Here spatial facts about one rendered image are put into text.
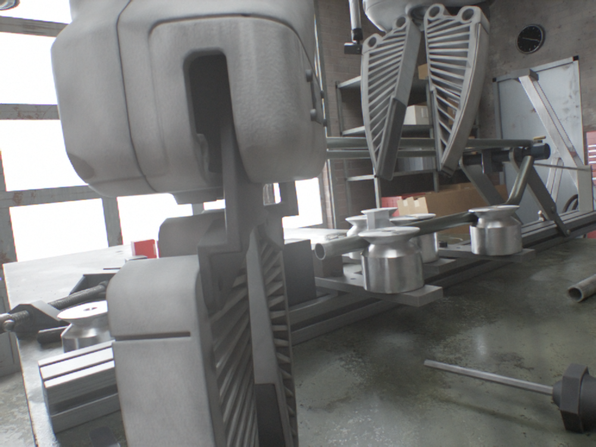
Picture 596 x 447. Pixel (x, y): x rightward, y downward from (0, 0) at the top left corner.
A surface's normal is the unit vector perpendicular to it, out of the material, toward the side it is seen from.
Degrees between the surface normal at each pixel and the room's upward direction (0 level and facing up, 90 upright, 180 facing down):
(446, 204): 82
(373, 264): 90
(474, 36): 75
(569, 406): 60
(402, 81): 100
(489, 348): 0
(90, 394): 90
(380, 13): 165
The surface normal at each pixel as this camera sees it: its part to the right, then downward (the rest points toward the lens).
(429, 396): -0.11, -0.99
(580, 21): -0.79, 0.13
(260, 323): -0.08, 0.27
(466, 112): 0.72, 0.25
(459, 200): 0.59, -0.15
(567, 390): -0.64, -0.39
